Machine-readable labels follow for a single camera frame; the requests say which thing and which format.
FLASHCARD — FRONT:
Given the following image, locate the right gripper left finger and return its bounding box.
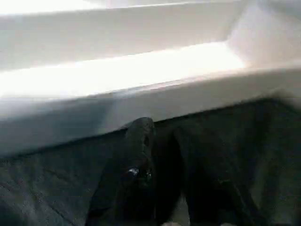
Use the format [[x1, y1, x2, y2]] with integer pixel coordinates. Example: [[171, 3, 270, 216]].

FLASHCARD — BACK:
[[86, 116, 158, 226]]

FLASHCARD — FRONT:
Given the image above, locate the black work mat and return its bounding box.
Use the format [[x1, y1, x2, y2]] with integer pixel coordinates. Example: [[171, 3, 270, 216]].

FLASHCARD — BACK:
[[0, 93, 301, 226]]

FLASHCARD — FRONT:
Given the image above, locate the white plastic stool seat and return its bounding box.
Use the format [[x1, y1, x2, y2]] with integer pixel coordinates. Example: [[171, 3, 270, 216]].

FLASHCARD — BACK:
[[0, 0, 301, 161]]

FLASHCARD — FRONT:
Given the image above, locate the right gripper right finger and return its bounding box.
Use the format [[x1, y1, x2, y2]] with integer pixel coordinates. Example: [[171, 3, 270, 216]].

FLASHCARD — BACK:
[[173, 126, 260, 226]]

